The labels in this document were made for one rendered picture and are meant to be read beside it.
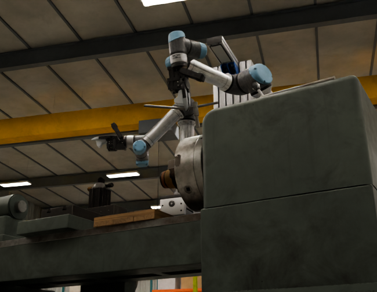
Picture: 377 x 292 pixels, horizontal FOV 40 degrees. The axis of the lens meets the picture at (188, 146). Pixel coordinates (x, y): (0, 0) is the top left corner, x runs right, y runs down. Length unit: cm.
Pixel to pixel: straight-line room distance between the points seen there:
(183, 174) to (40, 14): 1097
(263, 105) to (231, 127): 14
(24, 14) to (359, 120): 1155
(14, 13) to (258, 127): 1132
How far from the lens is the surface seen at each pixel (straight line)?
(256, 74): 257
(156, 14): 1239
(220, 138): 192
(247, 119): 190
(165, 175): 222
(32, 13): 1282
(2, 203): 282
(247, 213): 179
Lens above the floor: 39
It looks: 21 degrees up
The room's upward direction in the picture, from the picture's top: straight up
